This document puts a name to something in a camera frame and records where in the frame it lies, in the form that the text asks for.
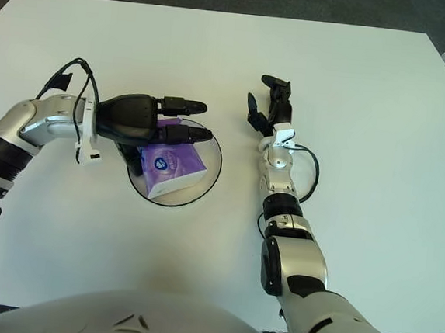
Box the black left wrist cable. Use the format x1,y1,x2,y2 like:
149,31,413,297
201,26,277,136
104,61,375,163
28,54,104,164

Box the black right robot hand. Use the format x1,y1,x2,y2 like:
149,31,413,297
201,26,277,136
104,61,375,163
243,73,296,139

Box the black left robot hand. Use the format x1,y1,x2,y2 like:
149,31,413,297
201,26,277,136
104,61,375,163
89,88,217,182

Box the right wrist white bracket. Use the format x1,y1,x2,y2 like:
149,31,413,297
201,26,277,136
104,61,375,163
270,120,300,151

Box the white plate black rim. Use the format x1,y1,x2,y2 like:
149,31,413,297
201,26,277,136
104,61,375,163
124,113,226,212

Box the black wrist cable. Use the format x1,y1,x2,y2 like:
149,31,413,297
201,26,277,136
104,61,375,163
28,54,104,164
289,144,322,203

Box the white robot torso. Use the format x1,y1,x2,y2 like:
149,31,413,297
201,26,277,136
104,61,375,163
0,277,297,333

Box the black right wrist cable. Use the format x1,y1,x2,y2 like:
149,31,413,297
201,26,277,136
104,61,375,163
289,144,322,203

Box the purple white tissue pack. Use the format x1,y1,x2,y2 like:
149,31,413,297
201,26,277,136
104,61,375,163
132,113,213,205

